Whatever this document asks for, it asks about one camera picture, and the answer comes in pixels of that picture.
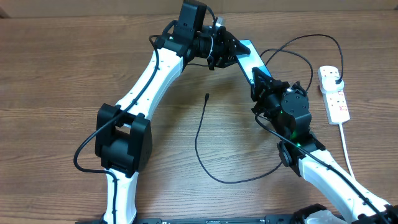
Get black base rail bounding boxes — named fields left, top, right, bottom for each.
left=74, top=203, right=346, bottom=224

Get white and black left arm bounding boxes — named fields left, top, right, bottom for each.
left=95, top=1, right=251, bottom=223

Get white power strip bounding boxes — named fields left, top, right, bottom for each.
left=317, top=65, right=350, bottom=125

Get white charger plug adapter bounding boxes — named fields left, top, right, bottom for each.
left=320, top=77, right=345, bottom=94

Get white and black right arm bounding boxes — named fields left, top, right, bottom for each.
left=251, top=67, right=397, bottom=223

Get black USB charging cable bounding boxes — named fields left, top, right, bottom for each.
left=195, top=34, right=345, bottom=185

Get Samsung Galaxy smartphone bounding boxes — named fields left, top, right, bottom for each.
left=237, top=40, right=272, bottom=85

